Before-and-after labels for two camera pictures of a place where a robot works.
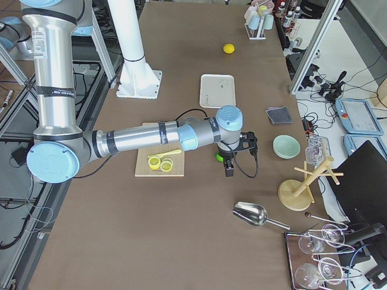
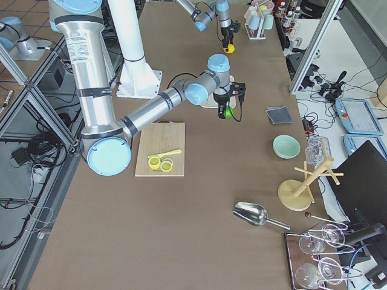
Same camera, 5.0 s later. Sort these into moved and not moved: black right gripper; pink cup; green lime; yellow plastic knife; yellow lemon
Moved: black right gripper; green lime
Not moved: yellow lemon; pink cup; yellow plastic knife
